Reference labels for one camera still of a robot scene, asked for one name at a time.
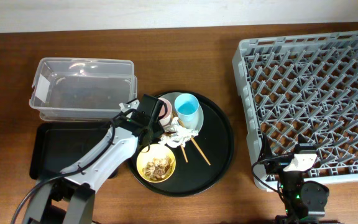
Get white tissue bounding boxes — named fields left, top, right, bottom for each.
left=158, top=117, right=198, bottom=148

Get yellow bowl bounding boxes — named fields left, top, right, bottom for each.
left=136, top=144, right=177, bottom=183

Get food scraps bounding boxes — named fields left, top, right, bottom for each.
left=142, top=156, right=173, bottom=181

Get wooden chopstick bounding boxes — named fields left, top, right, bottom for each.
left=180, top=145, right=188, bottom=163
left=172, top=111, right=211, bottom=166

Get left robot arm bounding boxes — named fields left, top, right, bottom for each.
left=11, top=95, right=168, bottom=223

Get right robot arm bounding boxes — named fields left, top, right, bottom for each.
left=259, top=134, right=329, bottom=223

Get grey dishwasher rack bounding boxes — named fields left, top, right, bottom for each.
left=232, top=30, right=358, bottom=184

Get pink cup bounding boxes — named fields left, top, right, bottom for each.
left=159, top=98, right=172, bottom=126

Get grey plate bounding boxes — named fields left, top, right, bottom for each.
left=160, top=91, right=204, bottom=132

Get blue cup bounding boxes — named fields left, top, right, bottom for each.
left=174, top=93, right=200, bottom=122

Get black round tray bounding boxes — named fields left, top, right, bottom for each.
left=127, top=92, right=234, bottom=197

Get clear plastic bin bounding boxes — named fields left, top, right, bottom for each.
left=29, top=57, right=137, bottom=121

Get black rectangular tray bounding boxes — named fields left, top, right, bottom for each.
left=29, top=122, right=109, bottom=180

